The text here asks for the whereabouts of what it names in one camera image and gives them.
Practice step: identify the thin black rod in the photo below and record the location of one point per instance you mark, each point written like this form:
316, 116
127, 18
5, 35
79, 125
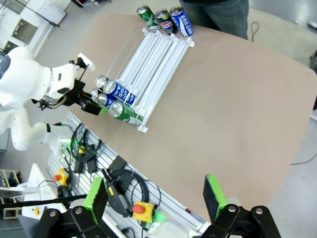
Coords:
37, 202

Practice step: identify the black enabling pendant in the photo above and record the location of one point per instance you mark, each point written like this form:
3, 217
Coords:
116, 196
79, 161

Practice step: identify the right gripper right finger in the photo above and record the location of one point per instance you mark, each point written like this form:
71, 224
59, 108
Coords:
213, 198

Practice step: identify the green soda can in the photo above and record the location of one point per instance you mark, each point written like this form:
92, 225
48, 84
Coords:
148, 18
116, 109

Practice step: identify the white lab cabinet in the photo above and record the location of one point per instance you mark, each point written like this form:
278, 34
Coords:
24, 29

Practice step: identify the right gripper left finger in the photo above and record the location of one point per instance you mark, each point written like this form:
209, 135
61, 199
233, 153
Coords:
97, 198

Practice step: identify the wooden crate rack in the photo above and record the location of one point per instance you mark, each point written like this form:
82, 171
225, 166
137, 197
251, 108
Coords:
15, 173

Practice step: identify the flat black box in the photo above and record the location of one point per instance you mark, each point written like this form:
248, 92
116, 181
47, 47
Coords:
118, 163

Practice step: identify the silver can in rack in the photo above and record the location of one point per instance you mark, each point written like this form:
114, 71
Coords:
101, 81

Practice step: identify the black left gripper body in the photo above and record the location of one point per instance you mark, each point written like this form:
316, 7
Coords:
74, 95

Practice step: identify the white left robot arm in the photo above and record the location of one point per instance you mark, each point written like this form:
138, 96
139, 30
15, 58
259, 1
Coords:
22, 74

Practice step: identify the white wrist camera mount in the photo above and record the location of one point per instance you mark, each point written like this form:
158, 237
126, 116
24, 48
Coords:
86, 62

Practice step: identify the blue Pocari Sweat can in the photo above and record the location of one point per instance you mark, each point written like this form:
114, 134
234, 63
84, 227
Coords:
119, 91
102, 99
184, 23

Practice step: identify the white clear can rack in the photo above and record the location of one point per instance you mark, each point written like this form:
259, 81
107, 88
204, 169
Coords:
158, 57

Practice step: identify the person in dark jacket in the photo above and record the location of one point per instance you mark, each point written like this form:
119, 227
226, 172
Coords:
223, 15

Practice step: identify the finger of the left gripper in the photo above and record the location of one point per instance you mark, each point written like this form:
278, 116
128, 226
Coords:
86, 96
91, 108

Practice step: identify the yellow emergency stop box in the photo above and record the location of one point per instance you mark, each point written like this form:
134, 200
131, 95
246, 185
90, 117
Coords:
146, 214
64, 177

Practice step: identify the black round device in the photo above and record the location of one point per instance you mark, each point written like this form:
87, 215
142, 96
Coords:
63, 191

